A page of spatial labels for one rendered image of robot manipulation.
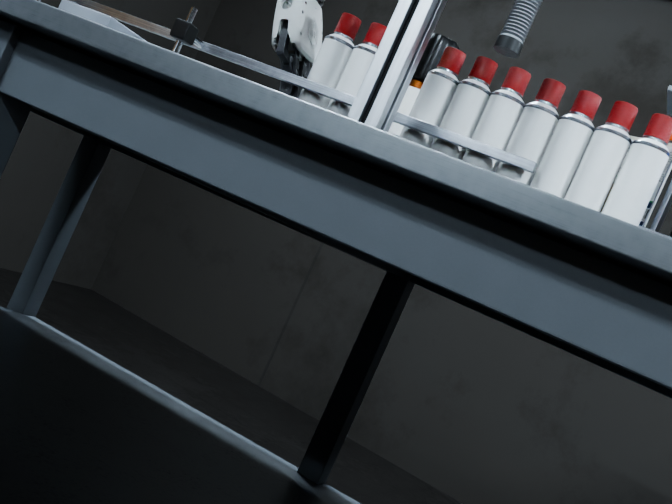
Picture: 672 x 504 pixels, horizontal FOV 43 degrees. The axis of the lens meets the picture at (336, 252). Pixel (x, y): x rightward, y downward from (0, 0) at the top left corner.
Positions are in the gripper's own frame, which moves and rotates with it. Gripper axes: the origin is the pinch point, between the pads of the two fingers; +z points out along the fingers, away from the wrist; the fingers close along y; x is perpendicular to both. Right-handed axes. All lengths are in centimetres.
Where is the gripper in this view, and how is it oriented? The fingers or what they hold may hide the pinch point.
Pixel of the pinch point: (290, 90)
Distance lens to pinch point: 139.0
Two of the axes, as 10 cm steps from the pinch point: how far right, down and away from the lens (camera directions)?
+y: 3.5, 1.6, 9.2
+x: -9.3, -0.4, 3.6
